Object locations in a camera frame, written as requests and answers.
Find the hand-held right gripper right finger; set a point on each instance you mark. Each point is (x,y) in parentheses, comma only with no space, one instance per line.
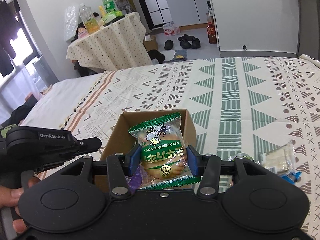
(192,161)

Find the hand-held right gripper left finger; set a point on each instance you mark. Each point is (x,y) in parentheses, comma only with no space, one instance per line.
(135,161)

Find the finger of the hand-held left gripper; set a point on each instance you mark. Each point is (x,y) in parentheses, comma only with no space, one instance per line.
(87,145)

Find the purple snack packet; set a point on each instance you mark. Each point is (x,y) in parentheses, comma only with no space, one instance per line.
(135,182)

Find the brown cardboard box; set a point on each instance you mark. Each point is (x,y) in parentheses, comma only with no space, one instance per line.
(112,142)

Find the green cookie packet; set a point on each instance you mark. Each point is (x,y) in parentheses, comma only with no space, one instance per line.
(160,140)

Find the clear cracker packet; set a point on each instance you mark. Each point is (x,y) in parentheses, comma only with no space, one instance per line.
(275,157)

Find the blue snack packet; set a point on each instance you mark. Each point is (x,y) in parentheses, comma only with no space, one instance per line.
(292,177)

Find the person's left hand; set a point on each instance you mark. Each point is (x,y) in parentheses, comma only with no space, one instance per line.
(10,197)

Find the green cloth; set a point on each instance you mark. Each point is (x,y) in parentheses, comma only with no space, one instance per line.
(6,130)

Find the white bed sheet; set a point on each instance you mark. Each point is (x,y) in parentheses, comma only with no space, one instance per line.
(55,97)

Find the grey radiator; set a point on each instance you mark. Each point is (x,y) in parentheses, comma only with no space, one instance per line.
(43,76)

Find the black bag under table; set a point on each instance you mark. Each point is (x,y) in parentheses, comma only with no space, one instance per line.
(85,68)

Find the patterned blanket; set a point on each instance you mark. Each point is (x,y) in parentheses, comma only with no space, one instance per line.
(250,105)

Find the dotted cream tablecloth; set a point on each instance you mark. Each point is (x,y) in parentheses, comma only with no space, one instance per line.
(112,45)

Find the yellow paper on jeans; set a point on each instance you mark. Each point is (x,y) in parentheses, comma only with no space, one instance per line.
(180,55)

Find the dark hanging clothes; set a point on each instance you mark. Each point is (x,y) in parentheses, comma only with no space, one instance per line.
(6,42)

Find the pink box with doll figure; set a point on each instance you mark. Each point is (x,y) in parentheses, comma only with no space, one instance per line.
(83,33)

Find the black shoe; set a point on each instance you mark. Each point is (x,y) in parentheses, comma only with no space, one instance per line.
(186,37)
(185,44)
(196,43)
(169,45)

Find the cardboard box on floor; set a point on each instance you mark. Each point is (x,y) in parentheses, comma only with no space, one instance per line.
(150,43)

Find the bubble wrap roll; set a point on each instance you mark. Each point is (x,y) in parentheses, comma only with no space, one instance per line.
(71,22)

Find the clear bottle with yellow liquid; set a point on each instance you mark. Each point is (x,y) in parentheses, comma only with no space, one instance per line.
(88,20)

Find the black flat tablet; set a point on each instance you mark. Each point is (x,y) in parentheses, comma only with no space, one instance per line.
(115,21)

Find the green wet wipes pack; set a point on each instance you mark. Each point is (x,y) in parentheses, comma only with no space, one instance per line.
(112,17)

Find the pack of water bottles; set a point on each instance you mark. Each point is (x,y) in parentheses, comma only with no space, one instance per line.
(172,29)

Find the small desk fan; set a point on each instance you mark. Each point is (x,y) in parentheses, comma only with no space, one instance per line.
(127,8)

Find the green soda bottle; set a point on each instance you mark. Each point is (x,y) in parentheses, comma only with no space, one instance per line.
(109,3)

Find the white kitchen cabinet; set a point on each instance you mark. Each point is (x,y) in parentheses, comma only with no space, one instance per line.
(185,7)

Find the black framed glass door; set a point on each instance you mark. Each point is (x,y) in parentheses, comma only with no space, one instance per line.
(156,2)

